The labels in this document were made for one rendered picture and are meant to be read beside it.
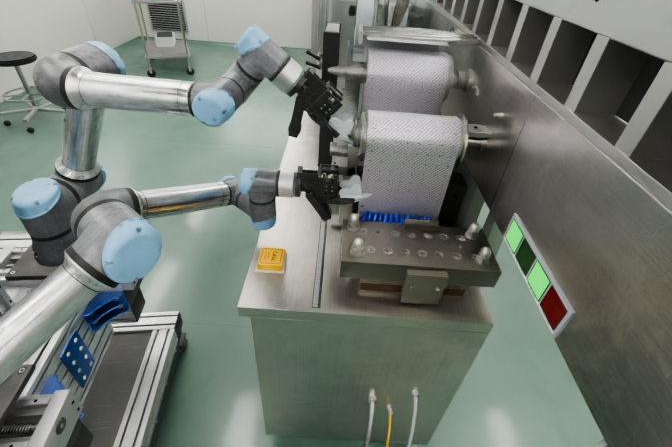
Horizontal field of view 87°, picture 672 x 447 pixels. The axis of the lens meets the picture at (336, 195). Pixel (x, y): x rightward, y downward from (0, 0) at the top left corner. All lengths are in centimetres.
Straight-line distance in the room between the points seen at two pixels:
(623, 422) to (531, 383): 150
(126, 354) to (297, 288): 102
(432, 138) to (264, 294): 59
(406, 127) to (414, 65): 25
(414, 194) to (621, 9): 58
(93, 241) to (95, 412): 105
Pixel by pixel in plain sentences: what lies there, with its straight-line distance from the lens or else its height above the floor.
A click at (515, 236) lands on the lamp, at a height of 119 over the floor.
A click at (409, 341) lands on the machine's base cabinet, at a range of 107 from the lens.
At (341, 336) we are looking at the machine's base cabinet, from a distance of 104.
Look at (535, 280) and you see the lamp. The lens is 78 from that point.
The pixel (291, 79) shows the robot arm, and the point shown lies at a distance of 87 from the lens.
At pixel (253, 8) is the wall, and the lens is 663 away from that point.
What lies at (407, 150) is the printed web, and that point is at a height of 124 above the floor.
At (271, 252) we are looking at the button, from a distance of 106.
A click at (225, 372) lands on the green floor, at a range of 192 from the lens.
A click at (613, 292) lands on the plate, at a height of 130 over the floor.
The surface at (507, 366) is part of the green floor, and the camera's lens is 214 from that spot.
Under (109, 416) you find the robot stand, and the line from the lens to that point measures 174.
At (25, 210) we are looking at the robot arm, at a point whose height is 102.
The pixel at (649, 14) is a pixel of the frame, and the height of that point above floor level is 162.
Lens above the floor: 168
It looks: 36 degrees down
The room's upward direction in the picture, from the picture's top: 4 degrees clockwise
